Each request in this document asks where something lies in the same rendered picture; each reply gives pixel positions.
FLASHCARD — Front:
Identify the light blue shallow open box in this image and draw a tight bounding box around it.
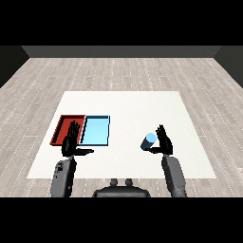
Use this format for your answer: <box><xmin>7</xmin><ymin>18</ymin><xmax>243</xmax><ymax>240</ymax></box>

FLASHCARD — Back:
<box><xmin>78</xmin><ymin>115</ymin><xmax>111</xmax><ymax>147</ymax></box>

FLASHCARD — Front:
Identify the small blue can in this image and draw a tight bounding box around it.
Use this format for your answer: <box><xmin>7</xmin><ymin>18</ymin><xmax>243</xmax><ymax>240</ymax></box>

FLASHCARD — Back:
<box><xmin>140</xmin><ymin>132</ymin><xmax>159</xmax><ymax>151</ymax></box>

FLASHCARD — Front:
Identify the dark grey robot body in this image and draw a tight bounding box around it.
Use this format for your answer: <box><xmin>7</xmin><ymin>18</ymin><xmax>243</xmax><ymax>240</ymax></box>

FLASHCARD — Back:
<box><xmin>92</xmin><ymin>178</ymin><xmax>151</xmax><ymax>198</ymax></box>

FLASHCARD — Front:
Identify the red shallow open box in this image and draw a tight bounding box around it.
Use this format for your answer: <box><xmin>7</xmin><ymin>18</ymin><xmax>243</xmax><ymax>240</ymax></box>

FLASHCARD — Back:
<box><xmin>49</xmin><ymin>114</ymin><xmax>86</xmax><ymax>147</ymax></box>

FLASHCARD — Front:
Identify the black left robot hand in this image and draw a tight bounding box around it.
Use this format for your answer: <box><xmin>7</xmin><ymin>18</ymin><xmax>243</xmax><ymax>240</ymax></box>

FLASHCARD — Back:
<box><xmin>61</xmin><ymin>120</ymin><xmax>95</xmax><ymax>159</ymax></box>

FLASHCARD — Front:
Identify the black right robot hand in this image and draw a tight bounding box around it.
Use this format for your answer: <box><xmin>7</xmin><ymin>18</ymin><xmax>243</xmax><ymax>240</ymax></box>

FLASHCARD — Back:
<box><xmin>144</xmin><ymin>123</ymin><xmax>174</xmax><ymax>156</ymax></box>

